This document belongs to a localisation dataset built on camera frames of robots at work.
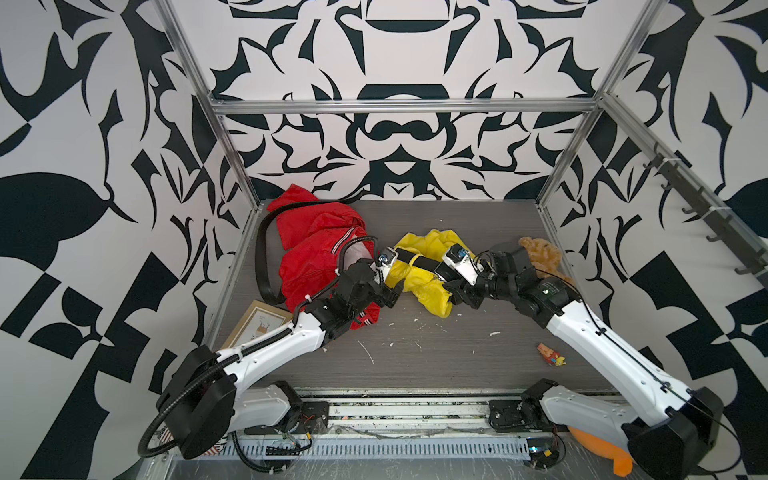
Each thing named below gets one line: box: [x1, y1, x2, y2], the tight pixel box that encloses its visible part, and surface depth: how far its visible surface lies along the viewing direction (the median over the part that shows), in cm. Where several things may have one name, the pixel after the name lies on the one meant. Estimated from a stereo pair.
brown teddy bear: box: [519, 236, 576, 286], surface depth 98 cm
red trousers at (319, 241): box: [268, 184, 380, 330], surface depth 95 cm
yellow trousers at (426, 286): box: [386, 230, 475, 317], surface depth 83 cm
